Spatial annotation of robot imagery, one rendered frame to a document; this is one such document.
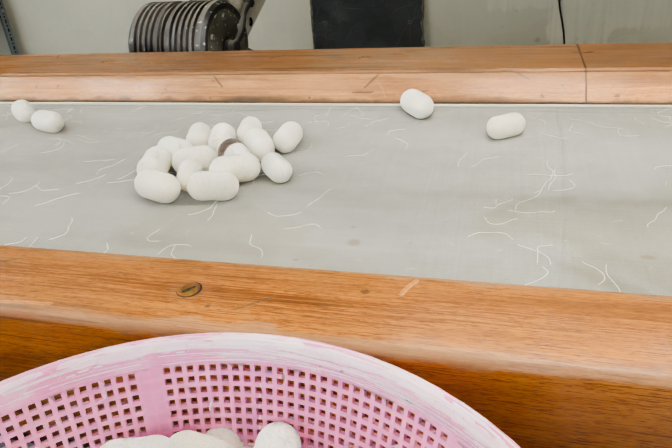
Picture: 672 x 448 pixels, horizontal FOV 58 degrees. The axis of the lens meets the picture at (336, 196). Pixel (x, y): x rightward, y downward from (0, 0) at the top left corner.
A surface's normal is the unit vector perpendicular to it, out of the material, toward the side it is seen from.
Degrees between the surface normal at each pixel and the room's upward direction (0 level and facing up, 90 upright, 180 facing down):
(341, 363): 75
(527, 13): 90
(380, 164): 0
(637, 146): 0
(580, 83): 45
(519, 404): 90
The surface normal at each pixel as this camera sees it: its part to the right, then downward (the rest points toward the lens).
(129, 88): -0.23, -0.30
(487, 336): -0.08, -0.88
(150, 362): 0.13, 0.19
